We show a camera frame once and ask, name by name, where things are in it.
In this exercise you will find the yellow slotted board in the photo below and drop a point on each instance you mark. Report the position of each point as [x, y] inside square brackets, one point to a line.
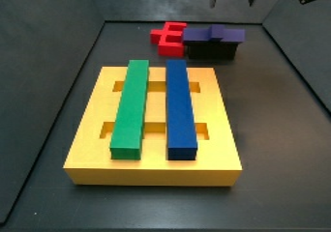
[217, 167]

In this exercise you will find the black angle fixture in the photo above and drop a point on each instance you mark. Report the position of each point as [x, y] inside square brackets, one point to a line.
[213, 50]

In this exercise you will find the red interlocking block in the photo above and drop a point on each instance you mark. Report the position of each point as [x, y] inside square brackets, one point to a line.
[168, 39]

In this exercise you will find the purple interlocking block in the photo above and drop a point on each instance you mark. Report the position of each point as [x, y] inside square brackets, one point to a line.
[215, 33]

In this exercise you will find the blue bar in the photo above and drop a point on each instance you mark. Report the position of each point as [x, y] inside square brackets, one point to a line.
[182, 134]

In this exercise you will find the green bar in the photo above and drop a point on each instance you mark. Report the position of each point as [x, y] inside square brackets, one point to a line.
[127, 138]

